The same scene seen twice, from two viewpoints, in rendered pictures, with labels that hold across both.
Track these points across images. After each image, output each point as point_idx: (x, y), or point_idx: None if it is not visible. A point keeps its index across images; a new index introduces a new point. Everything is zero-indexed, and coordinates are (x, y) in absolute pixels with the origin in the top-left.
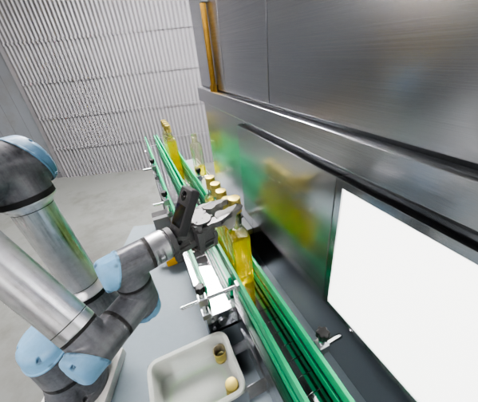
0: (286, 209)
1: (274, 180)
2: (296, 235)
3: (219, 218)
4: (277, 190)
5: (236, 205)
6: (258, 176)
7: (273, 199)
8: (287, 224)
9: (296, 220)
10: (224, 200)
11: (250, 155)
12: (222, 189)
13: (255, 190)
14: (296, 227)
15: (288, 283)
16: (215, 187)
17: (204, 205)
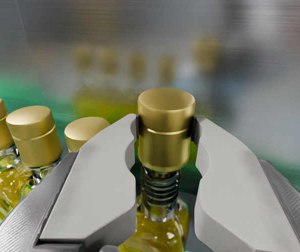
0: (258, 97)
1: (208, 32)
2: (293, 147)
3: None
4: (221, 57)
5: (210, 121)
6: (119, 54)
7: (193, 93)
8: (254, 133)
9: None
10: (131, 125)
11: (76, 0)
12: (32, 110)
13: (106, 97)
14: None
15: (195, 237)
16: None
17: (50, 204)
